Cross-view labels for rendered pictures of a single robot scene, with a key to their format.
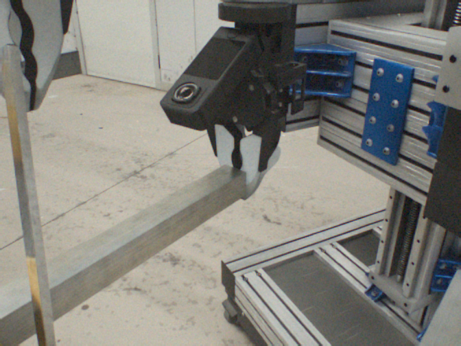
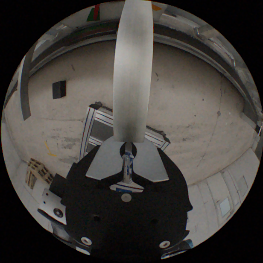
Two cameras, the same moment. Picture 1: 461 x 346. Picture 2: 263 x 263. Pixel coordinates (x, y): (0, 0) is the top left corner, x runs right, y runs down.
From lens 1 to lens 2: 0.41 m
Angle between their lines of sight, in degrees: 40
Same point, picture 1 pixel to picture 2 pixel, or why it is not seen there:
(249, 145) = (106, 165)
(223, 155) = (147, 150)
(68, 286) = not seen: outside the picture
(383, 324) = not seen: hidden behind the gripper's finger
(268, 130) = (71, 184)
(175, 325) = (173, 123)
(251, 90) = (85, 238)
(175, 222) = (118, 35)
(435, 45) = not seen: hidden behind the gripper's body
